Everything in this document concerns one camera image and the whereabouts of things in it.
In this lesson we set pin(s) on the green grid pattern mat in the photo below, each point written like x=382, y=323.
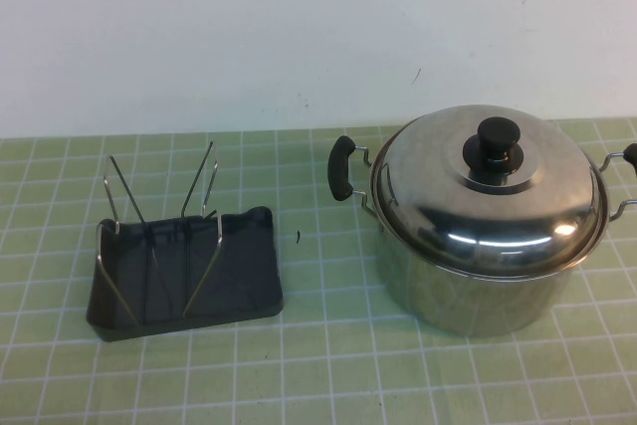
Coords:
x=318, y=375

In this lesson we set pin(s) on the stainless steel cooking pot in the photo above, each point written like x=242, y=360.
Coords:
x=478, y=305

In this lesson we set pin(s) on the steel pot lid black knob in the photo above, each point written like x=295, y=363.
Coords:
x=448, y=206

